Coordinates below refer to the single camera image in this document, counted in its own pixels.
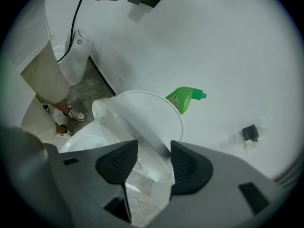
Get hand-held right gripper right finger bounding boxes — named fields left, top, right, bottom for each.
left=152, top=140, right=285, bottom=228

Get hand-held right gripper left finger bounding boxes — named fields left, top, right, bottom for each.
left=58, top=139, right=139, bottom=224

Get white plastic toilet lid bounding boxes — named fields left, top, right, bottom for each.
left=92, top=90, right=185, bottom=184

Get white toilet bowl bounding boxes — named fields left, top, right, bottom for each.
left=59, top=120, right=172, bottom=210

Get white sneaker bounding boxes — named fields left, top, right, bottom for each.
left=58, top=124, right=75, bottom=140
left=63, top=107, right=87, bottom=123

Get person's right leg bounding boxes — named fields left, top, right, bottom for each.
left=54, top=122, right=67, bottom=135

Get person's leg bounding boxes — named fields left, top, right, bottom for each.
left=54, top=122, right=67, bottom=135
left=50, top=95, right=72, bottom=115

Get person's white shirt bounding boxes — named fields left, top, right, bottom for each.
left=7, top=0, right=56, bottom=68

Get person's left leg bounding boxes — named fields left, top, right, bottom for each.
left=50, top=95, right=72, bottom=115

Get green plastic bottle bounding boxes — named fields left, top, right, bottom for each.
left=165, top=86, right=208, bottom=115

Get person's beige shorts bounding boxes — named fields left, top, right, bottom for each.
left=20, top=40, right=71, bottom=144

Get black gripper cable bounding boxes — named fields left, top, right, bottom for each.
left=56, top=0, right=84, bottom=62

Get small black wall holder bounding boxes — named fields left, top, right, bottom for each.
left=242, top=124, right=259, bottom=143

